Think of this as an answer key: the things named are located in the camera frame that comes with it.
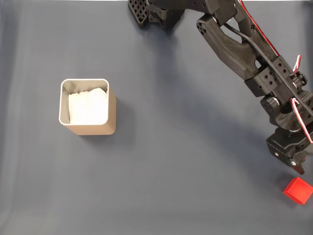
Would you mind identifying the red cube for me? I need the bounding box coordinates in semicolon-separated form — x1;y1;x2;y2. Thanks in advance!
283;177;313;205

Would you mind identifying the beige square box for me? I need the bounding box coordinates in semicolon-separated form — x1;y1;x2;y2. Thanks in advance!
58;78;117;136

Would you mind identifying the blue-grey table mat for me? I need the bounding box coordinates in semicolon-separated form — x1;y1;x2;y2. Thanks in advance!
0;1;313;235

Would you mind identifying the white tissue paper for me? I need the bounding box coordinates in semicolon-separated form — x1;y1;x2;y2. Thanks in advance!
68;87;108;124

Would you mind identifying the red white servo wire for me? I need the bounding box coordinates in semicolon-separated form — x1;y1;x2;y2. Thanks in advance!
291;54;303;77
237;0;281;57
290;97;313;144

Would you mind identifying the black camera cable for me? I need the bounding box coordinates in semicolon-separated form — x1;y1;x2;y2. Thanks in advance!
224;22;313;113

